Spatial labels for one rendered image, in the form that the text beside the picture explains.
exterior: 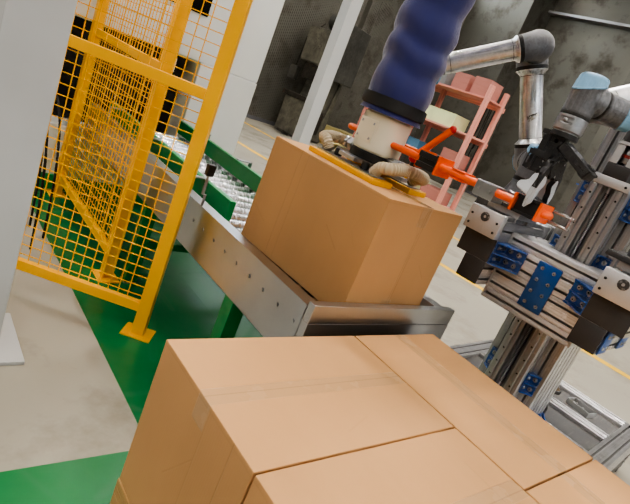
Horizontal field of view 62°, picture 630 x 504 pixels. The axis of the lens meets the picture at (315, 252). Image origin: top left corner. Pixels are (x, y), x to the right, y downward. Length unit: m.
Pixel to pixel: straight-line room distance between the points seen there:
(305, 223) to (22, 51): 0.93
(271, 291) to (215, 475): 0.72
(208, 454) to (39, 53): 1.14
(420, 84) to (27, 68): 1.13
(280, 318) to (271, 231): 0.41
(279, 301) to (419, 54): 0.88
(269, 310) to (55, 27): 0.98
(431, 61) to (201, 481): 1.34
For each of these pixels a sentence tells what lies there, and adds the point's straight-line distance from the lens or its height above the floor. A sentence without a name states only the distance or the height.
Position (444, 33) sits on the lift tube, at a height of 1.45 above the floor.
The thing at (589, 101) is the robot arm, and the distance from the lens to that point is 1.50.
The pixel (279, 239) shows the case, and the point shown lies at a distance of 1.83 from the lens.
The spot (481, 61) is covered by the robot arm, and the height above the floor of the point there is 1.46.
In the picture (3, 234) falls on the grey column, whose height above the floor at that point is 0.43.
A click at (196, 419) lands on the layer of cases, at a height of 0.49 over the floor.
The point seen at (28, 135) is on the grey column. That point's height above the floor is 0.74.
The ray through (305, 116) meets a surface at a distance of 4.79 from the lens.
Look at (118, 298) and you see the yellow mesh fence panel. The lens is 2.21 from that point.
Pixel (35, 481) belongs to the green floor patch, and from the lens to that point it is 1.61.
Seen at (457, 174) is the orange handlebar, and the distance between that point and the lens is 1.60.
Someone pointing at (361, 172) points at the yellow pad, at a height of 0.97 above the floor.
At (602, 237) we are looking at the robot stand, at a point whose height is 1.05.
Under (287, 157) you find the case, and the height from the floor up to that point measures 0.90.
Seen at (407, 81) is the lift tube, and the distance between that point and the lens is 1.75.
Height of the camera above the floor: 1.15
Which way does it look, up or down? 16 degrees down
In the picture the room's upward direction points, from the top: 22 degrees clockwise
